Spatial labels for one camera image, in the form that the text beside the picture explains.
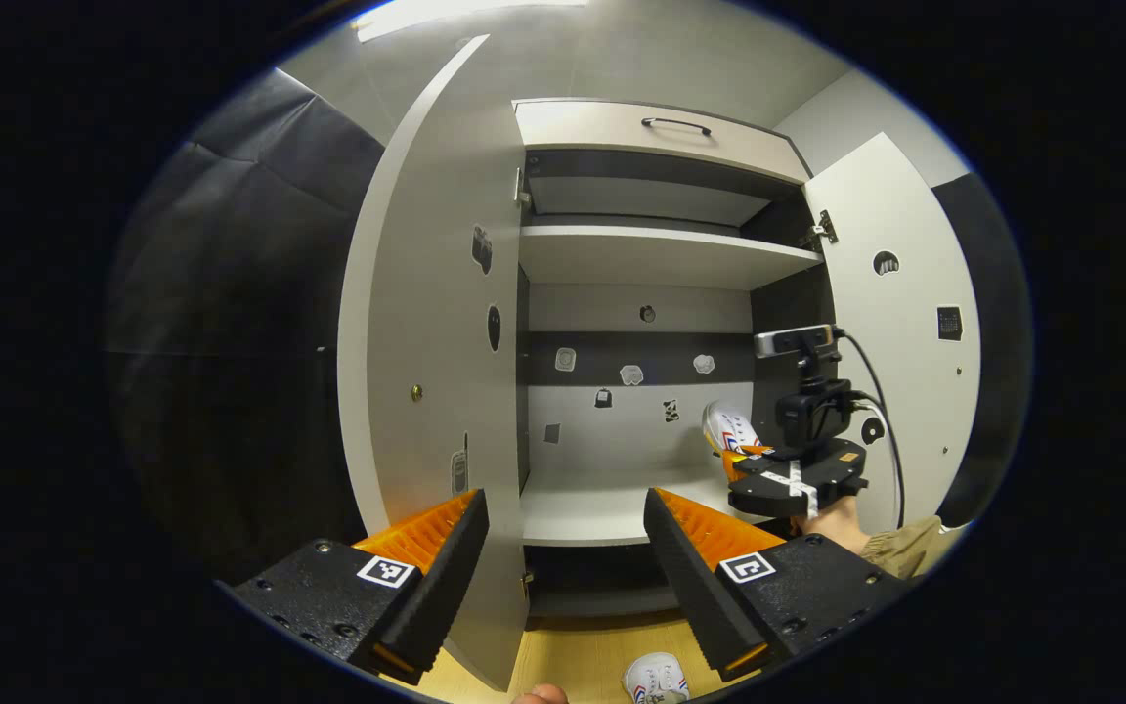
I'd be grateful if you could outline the black camera cable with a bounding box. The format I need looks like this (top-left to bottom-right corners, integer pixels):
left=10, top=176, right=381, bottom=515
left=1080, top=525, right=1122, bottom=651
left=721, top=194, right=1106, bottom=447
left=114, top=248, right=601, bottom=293
left=832, top=329, right=908, bottom=531

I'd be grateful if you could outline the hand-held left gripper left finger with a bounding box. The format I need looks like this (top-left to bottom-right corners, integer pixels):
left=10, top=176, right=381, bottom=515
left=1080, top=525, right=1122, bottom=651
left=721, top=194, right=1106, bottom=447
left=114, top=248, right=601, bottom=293
left=229, top=489, right=491, bottom=685

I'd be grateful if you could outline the white cabinet door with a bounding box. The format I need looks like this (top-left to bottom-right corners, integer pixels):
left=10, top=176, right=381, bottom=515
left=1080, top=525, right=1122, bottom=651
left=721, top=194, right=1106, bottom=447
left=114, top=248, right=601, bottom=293
left=338, top=34, right=530, bottom=693
left=802, top=132, right=982, bottom=537

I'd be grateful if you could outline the white shoe cabinet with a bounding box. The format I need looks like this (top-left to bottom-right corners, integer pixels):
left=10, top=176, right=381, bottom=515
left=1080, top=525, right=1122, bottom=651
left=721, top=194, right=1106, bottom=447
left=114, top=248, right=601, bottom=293
left=338, top=34, right=982, bottom=693

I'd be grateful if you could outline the white cabinet drawer front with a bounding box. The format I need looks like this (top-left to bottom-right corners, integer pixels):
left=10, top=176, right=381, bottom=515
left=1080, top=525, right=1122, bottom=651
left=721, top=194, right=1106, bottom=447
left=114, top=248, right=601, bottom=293
left=512, top=98, right=811, bottom=185

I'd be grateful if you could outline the ceiling light panel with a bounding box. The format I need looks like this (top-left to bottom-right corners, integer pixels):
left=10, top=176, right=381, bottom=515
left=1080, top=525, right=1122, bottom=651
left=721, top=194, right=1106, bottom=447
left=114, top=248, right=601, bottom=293
left=353, top=0, right=588, bottom=42

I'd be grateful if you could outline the white cabinet shelf board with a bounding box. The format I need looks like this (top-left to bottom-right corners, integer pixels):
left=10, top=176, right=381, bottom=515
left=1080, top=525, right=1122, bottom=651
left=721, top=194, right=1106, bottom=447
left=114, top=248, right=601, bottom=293
left=519, top=226, right=823, bottom=291

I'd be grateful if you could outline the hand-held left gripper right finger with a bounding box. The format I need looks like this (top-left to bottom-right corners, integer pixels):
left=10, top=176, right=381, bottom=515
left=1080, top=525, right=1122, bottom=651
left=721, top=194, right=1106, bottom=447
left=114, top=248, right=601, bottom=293
left=643, top=487, right=906, bottom=683

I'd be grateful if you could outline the white sneaker shoe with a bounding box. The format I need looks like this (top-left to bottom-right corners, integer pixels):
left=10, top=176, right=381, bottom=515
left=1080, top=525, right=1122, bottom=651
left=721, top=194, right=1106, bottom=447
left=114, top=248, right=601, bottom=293
left=702, top=399, right=764, bottom=459
left=622, top=652, right=691, bottom=704

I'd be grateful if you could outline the black backdrop cloth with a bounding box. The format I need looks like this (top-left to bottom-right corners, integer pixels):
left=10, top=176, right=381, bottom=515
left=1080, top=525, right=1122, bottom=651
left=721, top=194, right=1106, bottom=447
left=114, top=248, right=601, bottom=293
left=104, top=68, right=388, bottom=588
left=932, top=174, right=1033, bottom=529

